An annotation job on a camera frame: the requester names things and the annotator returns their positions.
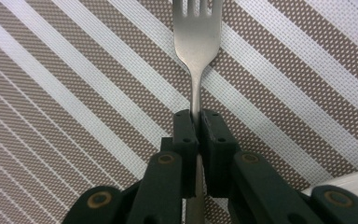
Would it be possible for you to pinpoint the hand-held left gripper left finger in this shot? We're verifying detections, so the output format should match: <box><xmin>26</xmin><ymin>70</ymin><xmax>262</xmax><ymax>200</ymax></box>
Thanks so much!
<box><xmin>127</xmin><ymin>108</ymin><xmax>200</xmax><ymax>224</ymax></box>

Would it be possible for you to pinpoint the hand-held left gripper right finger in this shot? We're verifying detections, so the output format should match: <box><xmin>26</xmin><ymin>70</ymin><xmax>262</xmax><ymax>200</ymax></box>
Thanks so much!
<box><xmin>200</xmin><ymin>109</ymin><xmax>321</xmax><ymax>224</ymax></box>

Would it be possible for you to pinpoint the silver fork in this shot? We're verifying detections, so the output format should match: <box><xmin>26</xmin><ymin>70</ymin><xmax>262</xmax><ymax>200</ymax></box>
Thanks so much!
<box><xmin>171</xmin><ymin>0</ymin><xmax>224</xmax><ymax>224</ymax></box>

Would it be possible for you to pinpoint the striped grey placemat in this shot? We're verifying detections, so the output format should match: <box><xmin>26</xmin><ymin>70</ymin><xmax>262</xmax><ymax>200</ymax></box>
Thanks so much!
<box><xmin>0</xmin><ymin>0</ymin><xmax>358</xmax><ymax>224</ymax></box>

